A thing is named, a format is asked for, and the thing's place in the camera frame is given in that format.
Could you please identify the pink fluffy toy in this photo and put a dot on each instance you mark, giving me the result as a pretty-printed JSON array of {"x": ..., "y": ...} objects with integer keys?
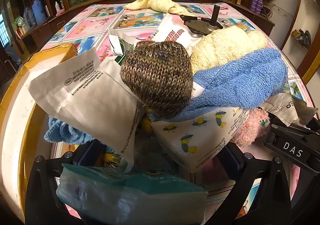
[{"x": 250, "y": 127}]

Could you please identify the wooden cabinet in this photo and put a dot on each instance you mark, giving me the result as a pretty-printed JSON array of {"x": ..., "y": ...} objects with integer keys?
[{"x": 57, "y": 25}]

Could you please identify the black metal turntable hub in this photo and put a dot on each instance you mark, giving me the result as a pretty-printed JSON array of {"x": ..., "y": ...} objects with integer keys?
[{"x": 200, "y": 26}]

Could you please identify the green bag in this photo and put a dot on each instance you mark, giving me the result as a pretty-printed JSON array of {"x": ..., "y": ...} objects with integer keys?
[{"x": 18, "y": 21}]

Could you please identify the brown knitted hat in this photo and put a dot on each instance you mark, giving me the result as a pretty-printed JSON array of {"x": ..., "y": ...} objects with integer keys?
[{"x": 157, "y": 77}]

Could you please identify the small blue towel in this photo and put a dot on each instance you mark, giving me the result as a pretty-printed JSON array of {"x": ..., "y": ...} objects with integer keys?
[{"x": 65, "y": 131}]

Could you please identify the pale yellow towel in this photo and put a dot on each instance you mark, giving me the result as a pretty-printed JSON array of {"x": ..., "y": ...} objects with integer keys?
[{"x": 155, "y": 3}]

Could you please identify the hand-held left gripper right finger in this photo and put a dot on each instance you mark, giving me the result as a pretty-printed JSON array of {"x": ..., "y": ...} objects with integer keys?
[{"x": 233, "y": 160}]

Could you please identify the blue thermos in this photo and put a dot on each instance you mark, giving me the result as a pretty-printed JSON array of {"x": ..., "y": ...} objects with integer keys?
[{"x": 38, "y": 11}]

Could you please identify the purple bottle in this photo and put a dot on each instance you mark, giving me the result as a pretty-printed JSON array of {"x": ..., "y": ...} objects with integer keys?
[
  {"x": 254, "y": 3},
  {"x": 260, "y": 4}
]

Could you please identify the teal wet wipe pack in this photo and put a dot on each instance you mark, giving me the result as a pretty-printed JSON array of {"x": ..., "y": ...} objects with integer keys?
[{"x": 130, "y": 195}]

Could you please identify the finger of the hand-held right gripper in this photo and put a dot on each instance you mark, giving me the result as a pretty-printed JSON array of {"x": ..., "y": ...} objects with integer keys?
[{"x": 276, "y": 120}]

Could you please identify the large blue towel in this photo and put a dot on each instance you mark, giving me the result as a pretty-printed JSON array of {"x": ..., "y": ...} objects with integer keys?
[{"x": 240, "y": 82}]

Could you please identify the taped cardboard box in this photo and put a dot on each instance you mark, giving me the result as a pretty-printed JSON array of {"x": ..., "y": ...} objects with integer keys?
[{"x": 17, "y": 145}]

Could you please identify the cream towel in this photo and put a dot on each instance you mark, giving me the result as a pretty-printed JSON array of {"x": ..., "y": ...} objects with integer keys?
[{"x": 225, "y": 45}]

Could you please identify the green white medicine packet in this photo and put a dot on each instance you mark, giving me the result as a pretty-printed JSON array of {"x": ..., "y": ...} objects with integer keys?
[{"x": 120, "y": 45}]

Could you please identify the grey thermos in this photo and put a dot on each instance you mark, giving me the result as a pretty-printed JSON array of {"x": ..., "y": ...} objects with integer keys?
[{"x": 27, "y": 14}]

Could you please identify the printed floral tablecloth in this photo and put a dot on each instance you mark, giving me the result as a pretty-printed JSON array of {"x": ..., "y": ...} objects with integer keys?
[{"x": 85, "y": 27}]

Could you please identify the small white bottle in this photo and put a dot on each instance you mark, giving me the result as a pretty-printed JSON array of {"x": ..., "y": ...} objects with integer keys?
[{"x": 57, "y": 6}]

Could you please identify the puffy white red-print packet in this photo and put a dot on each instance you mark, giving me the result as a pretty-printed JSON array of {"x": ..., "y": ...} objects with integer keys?
[{"x": 172, "y": 32}]

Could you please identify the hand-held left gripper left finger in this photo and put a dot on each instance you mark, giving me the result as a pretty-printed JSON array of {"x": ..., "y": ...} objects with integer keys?
[{"x": 86, "y": 154}]

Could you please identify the pink cloth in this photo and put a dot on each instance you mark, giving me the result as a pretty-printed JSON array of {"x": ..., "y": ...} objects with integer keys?
[{"x": 60, "y": 12}]

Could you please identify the silver foil packet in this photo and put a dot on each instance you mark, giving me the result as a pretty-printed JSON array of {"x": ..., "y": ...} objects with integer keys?
[{"x": 285, "y": 106}]

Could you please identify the lemon print tissue pack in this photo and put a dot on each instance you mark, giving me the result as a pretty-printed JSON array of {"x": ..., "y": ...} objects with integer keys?
[{"x": 200, "y": 137}]

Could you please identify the white packet with grey text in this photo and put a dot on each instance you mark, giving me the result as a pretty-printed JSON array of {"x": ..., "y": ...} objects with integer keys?
[{"x": 82, "y": 95}]

